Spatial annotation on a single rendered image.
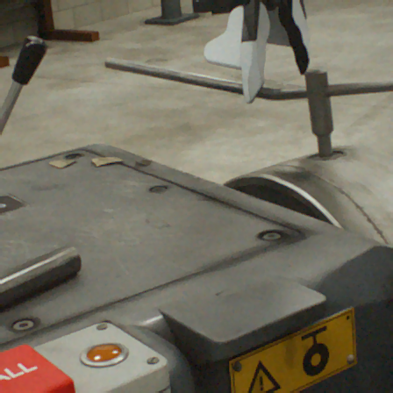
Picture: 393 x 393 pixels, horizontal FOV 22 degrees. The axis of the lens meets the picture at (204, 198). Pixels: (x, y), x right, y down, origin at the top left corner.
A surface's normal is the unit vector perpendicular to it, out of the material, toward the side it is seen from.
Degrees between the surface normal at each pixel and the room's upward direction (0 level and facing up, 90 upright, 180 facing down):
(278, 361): 90
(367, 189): 25
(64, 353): 0
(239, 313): 0
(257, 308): 0
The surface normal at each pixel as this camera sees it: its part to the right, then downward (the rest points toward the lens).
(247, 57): -0.45, 0.06
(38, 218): -0.08, -0.94
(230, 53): -0.43, -0.28
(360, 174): 0.07, -0.84
